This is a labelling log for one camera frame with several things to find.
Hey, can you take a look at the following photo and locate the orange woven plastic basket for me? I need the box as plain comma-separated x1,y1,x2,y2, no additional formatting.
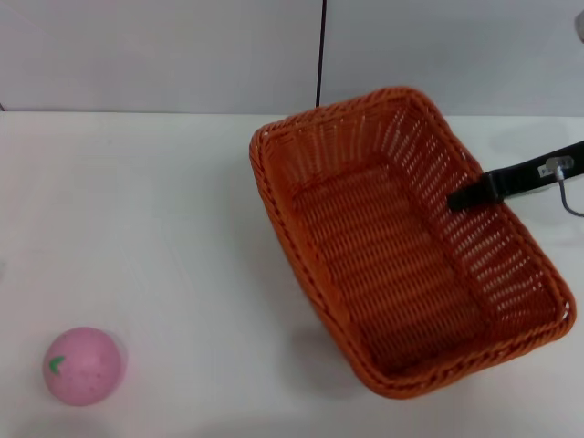
248,86,577,401

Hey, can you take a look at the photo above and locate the thin grey gripper cable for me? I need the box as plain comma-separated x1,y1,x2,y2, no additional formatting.
556,167,584,217

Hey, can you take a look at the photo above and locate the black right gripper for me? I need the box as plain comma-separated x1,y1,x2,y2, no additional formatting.
446,140,584,213

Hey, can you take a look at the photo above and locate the pink strawberry toy ball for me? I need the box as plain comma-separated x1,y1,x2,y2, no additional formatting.
42,327,128,406

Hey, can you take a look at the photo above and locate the thin black vertical wall strip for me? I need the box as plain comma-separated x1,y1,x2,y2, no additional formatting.
314,0,328,107

